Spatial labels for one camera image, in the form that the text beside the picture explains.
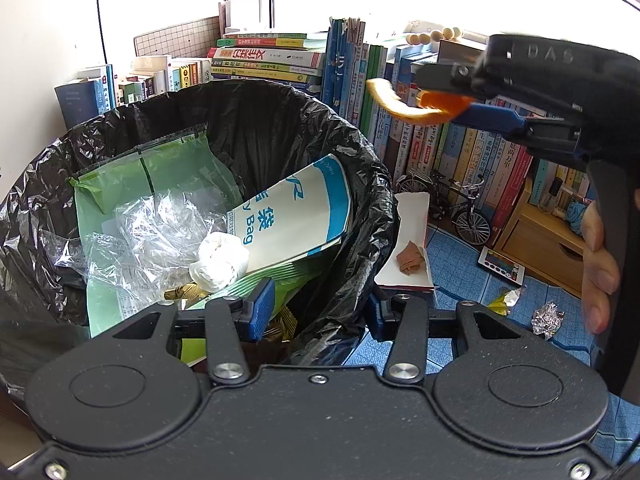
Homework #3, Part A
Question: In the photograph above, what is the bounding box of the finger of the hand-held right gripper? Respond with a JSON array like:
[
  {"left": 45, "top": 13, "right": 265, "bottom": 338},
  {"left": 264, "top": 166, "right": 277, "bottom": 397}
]
[
  {"left": 450, "top": 100, "right": 531, "bottom": 137},
  {"left": 414, "top": 62, "right": 488, "bottom": 98}
]

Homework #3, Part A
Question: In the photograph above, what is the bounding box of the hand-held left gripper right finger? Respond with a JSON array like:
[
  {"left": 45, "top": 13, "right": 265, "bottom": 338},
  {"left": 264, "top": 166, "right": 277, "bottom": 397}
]
[{"left": 366, "top": 290, "right": 523, "bottom": 387}]

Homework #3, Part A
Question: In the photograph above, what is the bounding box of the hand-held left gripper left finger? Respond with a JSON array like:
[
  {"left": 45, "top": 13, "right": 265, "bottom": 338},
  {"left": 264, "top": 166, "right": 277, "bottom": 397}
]
[{"left": 112, "top": 277, "right": 277, "bottom": 387}]

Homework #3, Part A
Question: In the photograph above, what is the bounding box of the large orange peel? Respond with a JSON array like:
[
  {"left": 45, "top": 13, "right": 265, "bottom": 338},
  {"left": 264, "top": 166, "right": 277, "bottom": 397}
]
[{"left": 367, "top": 78, "right": 471, "bottom": 122}]

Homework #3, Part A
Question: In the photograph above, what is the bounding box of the white tissue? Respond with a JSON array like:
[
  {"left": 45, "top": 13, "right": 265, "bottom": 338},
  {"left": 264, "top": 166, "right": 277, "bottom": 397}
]
[{"left": 189, "top": 232, "right": 250, "bottom": 293}]

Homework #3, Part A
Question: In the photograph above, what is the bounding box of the brown paper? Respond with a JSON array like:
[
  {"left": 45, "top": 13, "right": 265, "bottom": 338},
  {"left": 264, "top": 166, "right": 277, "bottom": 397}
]
[{"left": 395, "top": 241, "right": 426, "bottom": 276}]

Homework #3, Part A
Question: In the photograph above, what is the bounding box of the white and orange cardboard sheet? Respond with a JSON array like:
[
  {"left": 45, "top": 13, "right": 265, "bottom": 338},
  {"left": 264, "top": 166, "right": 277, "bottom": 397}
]
[{"left": 374, "top": 192, "right": 436, "bottom": 293}]

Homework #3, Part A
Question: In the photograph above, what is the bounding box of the white and blue paper bag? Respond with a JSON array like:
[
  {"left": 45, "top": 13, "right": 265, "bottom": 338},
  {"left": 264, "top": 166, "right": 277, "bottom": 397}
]
[{"left": 227, "top": 154, "right": 353, "bottom": 276}]

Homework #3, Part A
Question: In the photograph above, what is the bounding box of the yellow foil wrapper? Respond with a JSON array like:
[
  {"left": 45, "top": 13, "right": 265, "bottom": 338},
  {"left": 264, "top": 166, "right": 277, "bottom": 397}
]
[{"left": 487, "top": 287, "right": 527, "bottom": 314}]

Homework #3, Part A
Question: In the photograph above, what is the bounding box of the clear plastic bag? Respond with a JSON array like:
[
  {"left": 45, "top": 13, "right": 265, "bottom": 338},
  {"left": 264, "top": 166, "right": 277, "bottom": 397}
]
[{"left": 40, "top": 192, "right": 236, "bottom": 292}]

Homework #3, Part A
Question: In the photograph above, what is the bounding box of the bin with black liner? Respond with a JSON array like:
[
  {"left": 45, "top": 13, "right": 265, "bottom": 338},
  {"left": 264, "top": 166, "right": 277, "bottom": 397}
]
[{"left": 0, "top": 79, "right": 401, "bottom": 406}]

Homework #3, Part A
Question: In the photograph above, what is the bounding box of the green plastic bag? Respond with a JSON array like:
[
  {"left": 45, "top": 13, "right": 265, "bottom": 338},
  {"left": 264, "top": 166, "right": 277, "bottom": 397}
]
[{"left": 72, "top": 125, "right": 321, "bottom": 339}]

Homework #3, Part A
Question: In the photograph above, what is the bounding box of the silver foil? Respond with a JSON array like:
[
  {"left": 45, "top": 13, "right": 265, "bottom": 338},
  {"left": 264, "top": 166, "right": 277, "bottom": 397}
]
[{"left": 531, "top": 302, "right": 566, "bottom": 339}]

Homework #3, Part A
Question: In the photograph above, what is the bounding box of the person's right hand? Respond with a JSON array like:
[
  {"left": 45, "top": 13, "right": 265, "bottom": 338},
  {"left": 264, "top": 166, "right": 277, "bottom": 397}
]
[{"left": 580, "top": 200, "right": 623, "bottom": 336}]

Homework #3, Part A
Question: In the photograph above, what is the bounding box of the silver flat box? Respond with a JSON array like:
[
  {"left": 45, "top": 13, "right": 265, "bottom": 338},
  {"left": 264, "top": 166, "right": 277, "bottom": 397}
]
[{"left": 437, "top": 37, "right": 493, "bottom": 68}]

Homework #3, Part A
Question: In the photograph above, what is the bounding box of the long row of upright books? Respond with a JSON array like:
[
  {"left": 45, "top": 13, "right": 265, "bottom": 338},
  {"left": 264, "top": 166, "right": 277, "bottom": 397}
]
[{"left": 320, "top": 16, "right": 596, "bottom": 233}]

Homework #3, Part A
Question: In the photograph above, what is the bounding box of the blue checked mat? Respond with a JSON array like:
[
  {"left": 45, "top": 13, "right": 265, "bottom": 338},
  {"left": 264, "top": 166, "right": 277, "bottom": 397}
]
[{"left": 350, "top": 225, "right": 640, "bottom": 461}]

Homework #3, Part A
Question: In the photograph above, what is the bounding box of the small dark-capped bottle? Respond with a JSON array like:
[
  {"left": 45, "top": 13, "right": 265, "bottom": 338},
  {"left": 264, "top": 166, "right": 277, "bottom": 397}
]
[{"left": 545, "top": 177, "right": 564, "bottom": 214}]

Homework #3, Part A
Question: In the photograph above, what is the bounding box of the black model bicycle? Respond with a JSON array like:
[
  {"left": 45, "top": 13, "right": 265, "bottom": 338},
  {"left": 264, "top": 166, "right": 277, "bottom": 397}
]
[{"left": 397, "top": 170, "right": 492, "bottom": 247}]

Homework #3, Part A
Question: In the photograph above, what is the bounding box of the blue yarn ball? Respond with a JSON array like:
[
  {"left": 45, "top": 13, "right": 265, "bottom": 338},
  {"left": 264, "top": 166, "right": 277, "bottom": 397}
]
[{"left": 565, "top": 201, "right": 594, "bottom": 237}]

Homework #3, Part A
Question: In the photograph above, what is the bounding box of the wooden drawer box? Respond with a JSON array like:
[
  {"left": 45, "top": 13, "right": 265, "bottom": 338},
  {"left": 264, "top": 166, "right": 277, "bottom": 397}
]
[{"left": 492, "top": 180, "right": 591, "bottom": 296}]

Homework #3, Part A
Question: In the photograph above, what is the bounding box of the stack of flat-lying books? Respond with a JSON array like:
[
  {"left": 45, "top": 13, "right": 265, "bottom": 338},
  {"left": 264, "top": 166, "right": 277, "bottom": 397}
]
[{"left": 209, "top": 31, "right": 328, "bottom": 93}]

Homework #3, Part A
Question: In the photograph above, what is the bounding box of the white paper box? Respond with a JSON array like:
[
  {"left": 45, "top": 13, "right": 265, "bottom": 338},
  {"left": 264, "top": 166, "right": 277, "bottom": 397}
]
[{"left": 218, "top": 0, "right": 273, "bottom": 36}]

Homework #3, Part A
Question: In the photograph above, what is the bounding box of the short row of small books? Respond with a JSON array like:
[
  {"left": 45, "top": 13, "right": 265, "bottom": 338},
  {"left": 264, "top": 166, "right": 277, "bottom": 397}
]
[{"left": 54, "top": 57, "right": 213, "bottom": 128}]

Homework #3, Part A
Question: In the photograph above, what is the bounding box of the white grid board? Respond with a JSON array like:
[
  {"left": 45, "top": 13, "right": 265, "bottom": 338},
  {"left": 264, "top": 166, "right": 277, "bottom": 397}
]
[{"left": 134, "top": 16, "right": 221, "bottom": 58}]

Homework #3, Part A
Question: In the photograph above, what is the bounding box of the wooden bead string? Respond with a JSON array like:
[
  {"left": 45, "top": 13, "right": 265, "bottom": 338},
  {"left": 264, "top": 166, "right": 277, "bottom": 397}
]
[{"left": 405, "top": 27, "right": 463, "bottom": 47}]

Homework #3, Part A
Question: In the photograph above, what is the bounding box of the black cable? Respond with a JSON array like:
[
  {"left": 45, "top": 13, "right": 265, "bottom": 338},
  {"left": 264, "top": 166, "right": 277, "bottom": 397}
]
[{"left": 93, "top": 0, "right": 110, "bottom": 63}]

